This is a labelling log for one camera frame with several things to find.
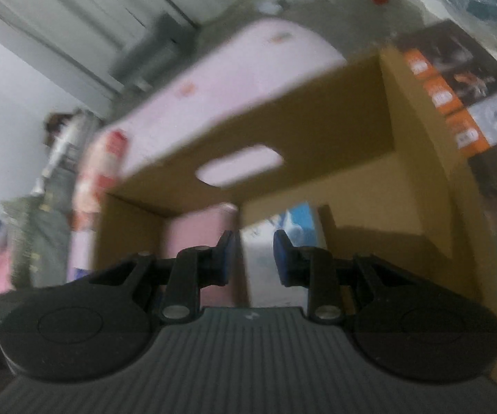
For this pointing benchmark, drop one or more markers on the grey window curtain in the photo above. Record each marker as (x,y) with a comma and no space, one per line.
(80,4)

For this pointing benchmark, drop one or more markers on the white grey garment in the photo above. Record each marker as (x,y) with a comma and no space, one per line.
(69,138)

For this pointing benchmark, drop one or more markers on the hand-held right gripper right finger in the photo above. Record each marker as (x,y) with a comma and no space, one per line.
(280,255)

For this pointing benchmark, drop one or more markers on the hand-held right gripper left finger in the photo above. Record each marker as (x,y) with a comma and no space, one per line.
(227,253)

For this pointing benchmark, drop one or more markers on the pink printed packet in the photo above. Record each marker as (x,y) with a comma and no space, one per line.
(101,168)

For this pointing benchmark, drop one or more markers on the olive green jacket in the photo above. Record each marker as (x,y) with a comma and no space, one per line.
(37,237)

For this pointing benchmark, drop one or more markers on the pink bed sheet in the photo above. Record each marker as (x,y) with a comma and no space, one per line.
(231,77)

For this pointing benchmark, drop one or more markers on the white blue packet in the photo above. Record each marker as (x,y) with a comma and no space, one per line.
(261,267)

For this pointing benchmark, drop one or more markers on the large cardboard box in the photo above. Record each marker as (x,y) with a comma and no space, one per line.
(343,146)

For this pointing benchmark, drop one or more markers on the dark grey storage box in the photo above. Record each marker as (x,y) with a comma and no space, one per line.
(157,51)

